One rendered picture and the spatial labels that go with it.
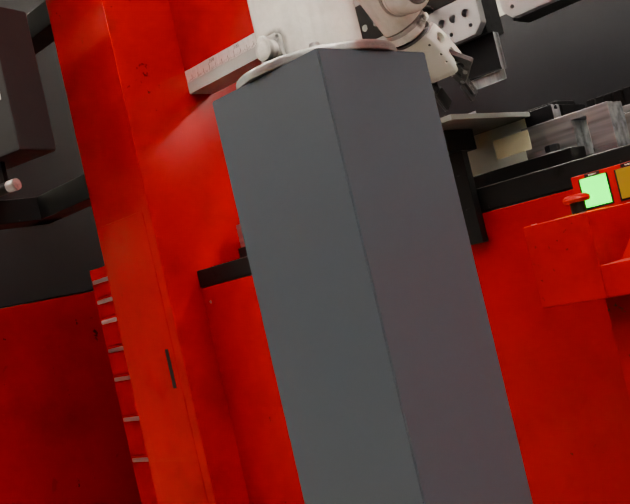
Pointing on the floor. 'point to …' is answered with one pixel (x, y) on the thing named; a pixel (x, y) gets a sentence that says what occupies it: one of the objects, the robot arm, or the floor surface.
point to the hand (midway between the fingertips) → (456, 95)
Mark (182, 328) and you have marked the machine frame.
